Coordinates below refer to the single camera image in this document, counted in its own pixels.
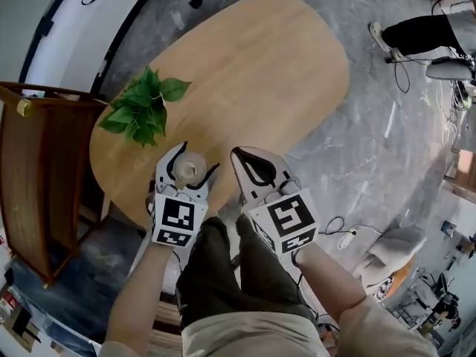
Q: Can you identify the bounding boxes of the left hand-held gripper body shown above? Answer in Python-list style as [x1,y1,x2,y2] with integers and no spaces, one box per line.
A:
[147,183,209,251]

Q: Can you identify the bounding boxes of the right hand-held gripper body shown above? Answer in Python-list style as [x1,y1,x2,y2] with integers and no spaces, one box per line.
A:
[248,178,321,255]

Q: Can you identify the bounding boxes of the person's left forearm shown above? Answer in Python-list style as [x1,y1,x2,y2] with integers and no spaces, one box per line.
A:
[103,240,176,353]

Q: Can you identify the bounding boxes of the person's right forearm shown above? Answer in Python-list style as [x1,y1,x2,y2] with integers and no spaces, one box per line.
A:
[295,242,368,326]

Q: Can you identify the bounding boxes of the oval wooden coffee table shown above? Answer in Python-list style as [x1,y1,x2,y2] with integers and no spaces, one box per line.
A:
[89,0,350,234]

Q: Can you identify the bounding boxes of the green leafy potted plant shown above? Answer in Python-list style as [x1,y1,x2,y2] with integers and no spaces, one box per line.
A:
[97,66,193,149]

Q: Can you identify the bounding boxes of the white power strip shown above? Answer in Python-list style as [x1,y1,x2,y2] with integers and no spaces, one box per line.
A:
[337,227,360,251]

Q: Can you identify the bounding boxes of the person's dark trousers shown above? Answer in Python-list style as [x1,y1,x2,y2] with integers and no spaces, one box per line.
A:
[175,213,318,331]

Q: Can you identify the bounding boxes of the white framed glass panel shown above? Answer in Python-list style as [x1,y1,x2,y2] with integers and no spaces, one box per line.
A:
[10,217,149,351]

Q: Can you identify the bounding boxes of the person's beige shirt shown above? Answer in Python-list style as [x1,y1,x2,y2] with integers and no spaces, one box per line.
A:
[99,295,440,357]

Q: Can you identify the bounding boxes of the dark brown wooden rack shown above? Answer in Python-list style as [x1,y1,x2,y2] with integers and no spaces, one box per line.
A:
[0,81,112,289]

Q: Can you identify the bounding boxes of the grey chair seat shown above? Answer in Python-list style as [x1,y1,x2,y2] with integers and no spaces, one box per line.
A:
[425,56,476,82]

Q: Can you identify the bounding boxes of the black floor cable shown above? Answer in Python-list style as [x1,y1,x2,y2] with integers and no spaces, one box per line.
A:
[386,56,432,94]

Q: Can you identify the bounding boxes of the long white wall bench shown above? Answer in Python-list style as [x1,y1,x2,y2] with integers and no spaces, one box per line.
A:
[18,0,167,97]

